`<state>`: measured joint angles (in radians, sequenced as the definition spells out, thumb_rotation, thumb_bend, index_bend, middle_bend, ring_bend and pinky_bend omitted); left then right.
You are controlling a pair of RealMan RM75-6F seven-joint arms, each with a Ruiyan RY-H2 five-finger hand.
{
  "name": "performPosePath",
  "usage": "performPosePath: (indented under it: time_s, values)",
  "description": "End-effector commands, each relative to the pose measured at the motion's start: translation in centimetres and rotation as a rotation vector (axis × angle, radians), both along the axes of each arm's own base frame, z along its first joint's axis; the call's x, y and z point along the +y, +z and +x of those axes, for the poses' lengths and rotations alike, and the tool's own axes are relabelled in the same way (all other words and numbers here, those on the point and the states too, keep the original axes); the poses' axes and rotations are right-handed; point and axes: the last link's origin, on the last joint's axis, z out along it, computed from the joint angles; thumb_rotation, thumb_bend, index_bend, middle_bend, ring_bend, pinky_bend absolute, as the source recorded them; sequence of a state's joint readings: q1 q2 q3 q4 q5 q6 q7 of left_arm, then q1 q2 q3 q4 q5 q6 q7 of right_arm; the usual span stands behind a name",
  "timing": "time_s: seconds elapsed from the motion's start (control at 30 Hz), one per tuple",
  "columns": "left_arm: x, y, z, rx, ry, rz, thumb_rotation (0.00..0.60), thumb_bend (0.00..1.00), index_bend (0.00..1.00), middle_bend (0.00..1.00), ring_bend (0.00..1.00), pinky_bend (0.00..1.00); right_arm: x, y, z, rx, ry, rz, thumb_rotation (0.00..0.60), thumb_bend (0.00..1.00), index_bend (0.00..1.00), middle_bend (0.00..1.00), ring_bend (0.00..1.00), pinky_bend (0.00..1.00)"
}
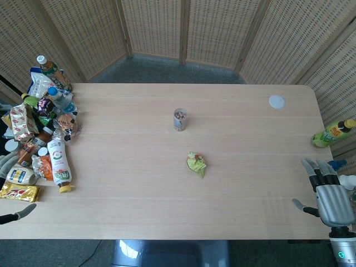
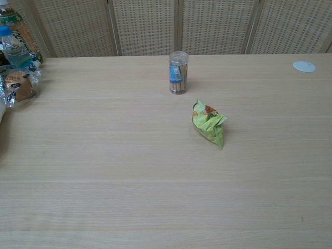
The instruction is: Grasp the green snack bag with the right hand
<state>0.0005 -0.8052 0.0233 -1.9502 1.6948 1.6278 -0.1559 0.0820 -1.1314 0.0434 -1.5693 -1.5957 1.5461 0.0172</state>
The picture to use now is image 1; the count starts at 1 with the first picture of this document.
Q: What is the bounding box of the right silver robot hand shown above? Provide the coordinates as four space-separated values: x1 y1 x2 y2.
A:
291 157 356 227

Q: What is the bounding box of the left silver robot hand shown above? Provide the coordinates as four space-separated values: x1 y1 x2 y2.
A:
0 152 37 225

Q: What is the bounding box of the green wrapper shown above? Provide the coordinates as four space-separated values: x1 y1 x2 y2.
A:
186 151 207 179

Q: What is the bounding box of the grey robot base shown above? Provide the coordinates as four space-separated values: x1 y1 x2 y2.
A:
110 239 231 267

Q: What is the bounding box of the gold red snack bag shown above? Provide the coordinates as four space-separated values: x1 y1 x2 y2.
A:
0 182 42 202

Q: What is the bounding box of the orange white snack packet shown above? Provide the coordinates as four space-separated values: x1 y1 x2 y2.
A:
31 154 55 181

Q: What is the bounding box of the gold red-label snack bag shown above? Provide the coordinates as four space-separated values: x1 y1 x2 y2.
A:
9 103 39 142

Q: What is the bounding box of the clear plastic bag of cookies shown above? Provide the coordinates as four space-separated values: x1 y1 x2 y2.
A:
52 111 83 145

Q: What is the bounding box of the black pink snack packet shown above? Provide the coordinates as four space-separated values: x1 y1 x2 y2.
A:
37 96 58 119

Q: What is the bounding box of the blue and white plastic pouch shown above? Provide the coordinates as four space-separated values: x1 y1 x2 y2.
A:
26 67 56 98

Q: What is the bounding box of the clear nut snack cup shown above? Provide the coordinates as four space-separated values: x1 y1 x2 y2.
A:
172 108 186 132

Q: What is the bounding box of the white yellow mayonnaise jar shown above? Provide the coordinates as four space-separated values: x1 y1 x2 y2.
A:
6 166 38 186

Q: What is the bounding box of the blue white object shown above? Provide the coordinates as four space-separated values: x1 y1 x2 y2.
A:
327 159 356 190

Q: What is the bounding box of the white round lid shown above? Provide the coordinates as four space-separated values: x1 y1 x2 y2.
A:
4 139 20 152

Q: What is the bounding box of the orange label drink bottle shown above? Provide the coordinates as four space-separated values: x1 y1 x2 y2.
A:
17 130 52 167

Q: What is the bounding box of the white yellow-cap drink bottle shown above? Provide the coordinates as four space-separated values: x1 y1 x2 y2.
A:
47 138 76 194

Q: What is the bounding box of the green label tea bottle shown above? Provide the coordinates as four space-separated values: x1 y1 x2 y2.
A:
310 118 356 149

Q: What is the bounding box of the yellow-cap green bottle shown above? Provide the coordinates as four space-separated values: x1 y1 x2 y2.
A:
21 93 42 112

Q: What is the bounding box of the blue-cap water bottle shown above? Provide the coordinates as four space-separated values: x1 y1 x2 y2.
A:
47 86 77 113

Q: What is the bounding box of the white round table cap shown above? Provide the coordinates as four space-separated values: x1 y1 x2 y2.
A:
268 95 286 110

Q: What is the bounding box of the white-cap brown tea bottle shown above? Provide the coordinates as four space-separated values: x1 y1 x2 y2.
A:
36 55 72 91

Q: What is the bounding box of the woven bamboo folding screen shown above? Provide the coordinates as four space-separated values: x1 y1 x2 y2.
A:
0 0 356 156

